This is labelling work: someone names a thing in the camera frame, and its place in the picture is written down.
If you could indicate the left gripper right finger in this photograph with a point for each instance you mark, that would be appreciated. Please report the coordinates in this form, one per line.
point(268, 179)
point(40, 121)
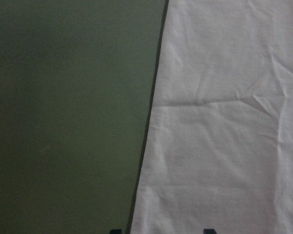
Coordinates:
point(209, 231)

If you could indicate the pink Snoopy t-shirt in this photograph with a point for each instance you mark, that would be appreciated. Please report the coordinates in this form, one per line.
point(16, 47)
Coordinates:
point(219, 149)

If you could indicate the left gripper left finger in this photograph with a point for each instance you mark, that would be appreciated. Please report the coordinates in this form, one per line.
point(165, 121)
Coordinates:
point(115, 231)

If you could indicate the brown paper table cover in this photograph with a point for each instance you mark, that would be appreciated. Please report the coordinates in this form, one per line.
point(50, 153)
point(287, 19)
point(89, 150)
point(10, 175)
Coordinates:
point(76, 85)

